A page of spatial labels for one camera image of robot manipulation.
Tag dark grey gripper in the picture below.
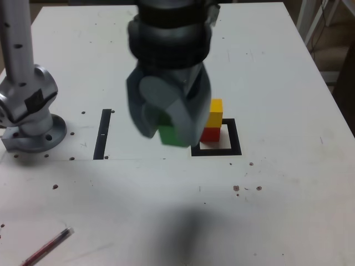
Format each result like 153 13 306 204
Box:
126 60 213 148

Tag green cube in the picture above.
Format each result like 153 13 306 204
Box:
157 114 187 147

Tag red cube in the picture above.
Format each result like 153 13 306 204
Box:
199 126 222 143

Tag yellow cube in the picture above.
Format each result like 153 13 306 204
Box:
206 99 224 129

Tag black tape square outline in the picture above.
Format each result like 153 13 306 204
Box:
190 118 242 157

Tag black tape strip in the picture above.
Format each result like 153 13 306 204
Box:
93 109 112 161

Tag red pen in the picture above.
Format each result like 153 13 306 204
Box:
18 227 74 266

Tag white metal frame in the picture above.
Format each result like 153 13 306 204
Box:
295 0 342 47

